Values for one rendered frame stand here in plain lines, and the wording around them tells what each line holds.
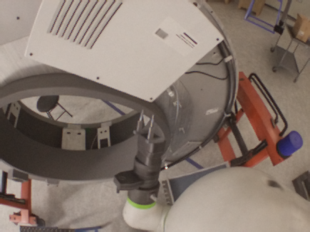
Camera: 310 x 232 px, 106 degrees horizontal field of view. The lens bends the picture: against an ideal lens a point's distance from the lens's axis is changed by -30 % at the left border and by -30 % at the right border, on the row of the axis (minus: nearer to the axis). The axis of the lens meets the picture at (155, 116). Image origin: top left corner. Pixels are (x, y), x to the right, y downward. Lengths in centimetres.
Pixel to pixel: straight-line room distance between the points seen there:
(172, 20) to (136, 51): 7
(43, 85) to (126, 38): 24
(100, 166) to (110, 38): 95
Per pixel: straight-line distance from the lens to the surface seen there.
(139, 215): 53
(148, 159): 42
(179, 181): 114
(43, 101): 225
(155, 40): 24
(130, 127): 124
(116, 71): 26
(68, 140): 124
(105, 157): 111
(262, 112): 121
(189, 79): 49
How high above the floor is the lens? 178
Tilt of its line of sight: 57 degrees down
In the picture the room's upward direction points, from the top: 2 degrees counter-clockwise
